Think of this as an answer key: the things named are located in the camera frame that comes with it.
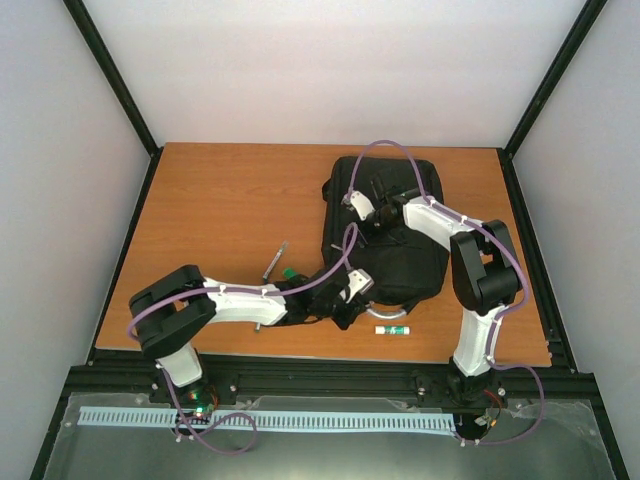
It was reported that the black student bag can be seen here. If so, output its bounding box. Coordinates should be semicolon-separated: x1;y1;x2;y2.
321;156;449;312

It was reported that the black aluminium frame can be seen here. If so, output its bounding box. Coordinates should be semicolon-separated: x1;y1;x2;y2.
31;1;629;479

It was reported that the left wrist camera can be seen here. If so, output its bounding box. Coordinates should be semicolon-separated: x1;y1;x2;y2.
341;269;374;303

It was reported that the light blue cable duct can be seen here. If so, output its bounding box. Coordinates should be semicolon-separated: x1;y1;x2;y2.
77;406;455;435

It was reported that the white glue stick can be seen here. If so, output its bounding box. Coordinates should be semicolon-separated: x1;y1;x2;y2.
374;325;411;336

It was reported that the silver pen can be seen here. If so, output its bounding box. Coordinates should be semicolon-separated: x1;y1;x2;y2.
262;240;289;284

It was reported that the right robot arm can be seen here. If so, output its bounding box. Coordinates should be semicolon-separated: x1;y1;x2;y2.
349;191;530;377

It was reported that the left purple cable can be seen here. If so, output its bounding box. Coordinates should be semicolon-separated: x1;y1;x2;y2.
127;222;361;455

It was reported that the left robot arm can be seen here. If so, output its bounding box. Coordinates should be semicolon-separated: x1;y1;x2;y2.
128;265;373;403

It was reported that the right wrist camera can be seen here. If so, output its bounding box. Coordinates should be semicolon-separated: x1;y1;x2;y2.
341;169;416;221

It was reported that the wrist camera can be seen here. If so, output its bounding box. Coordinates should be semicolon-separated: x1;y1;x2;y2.
341;269;374;303
341;169;416;221

